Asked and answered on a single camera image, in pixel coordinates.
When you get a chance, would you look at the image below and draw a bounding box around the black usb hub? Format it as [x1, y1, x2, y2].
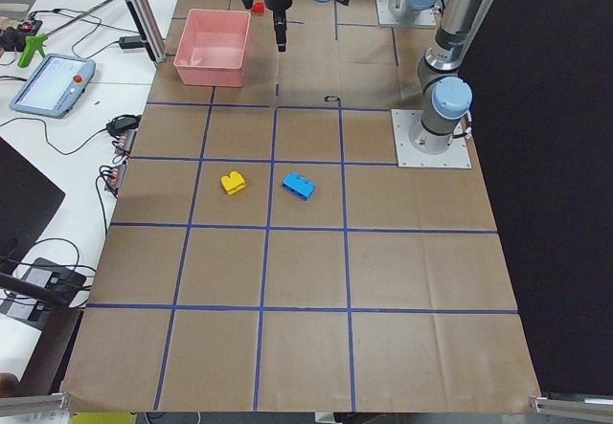
[105, 114, 142, 137]

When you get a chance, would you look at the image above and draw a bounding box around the red toy block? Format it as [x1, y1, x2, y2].
[251, 2, 265, 14]

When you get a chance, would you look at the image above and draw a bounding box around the green plastic handle tool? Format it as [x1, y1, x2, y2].
[17, 33, 48, 68]

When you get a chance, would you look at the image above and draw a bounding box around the blue toy block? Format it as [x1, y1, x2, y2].
[282, 172, 316, 201]

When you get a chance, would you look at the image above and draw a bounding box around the pink plastic box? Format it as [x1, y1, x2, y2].
[173, 9, 251, 88]

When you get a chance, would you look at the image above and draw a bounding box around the blue teach pendant tablet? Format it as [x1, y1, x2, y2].
[10, 54, 97, 119]

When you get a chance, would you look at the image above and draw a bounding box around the aluminium frame post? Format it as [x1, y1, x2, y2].
[125, 0, 168, 64]

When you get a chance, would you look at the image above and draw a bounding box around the black power adapter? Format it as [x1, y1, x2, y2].
[118, 35, 145, 50]

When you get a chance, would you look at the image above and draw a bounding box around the brown paper table cover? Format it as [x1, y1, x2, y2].
[62, 0, 539, 413]

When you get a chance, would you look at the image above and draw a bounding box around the yellow toy block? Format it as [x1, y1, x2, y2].
[220, 170, 246, 195]

